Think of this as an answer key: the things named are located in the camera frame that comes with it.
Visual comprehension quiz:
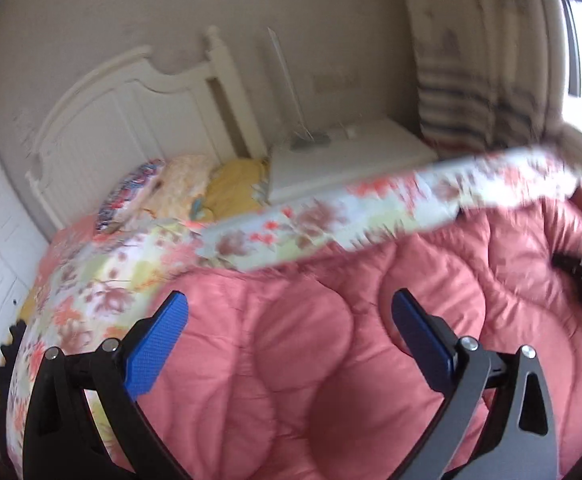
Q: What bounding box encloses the white nightstand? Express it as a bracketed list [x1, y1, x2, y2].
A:
[266, 115, 440, 207]

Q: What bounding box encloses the yellow cloth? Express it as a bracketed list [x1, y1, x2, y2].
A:
[203, 157, 273, 217]

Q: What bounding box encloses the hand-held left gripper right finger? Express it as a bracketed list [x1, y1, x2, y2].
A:
[391, 287, 560, 480]

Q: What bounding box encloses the printed curtain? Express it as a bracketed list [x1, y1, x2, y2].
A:
[396, 0, 568, 154]

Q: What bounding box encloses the beige pillow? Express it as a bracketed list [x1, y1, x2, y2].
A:
[146, 154, 220, 222]

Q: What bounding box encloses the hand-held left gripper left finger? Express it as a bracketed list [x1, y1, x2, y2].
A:
[23, 290, 192, 480]

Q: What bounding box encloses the floral bedspread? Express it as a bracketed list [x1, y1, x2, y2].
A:
[0, 146, 582, 480]

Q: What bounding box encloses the patterned round pillow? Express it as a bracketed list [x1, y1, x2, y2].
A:
[96, 159, 168, 234]

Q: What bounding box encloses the black object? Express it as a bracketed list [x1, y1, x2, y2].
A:
[0, 320, 30, 422]

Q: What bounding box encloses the white bed headboard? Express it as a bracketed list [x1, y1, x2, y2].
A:
[26, 25, 268, 232]

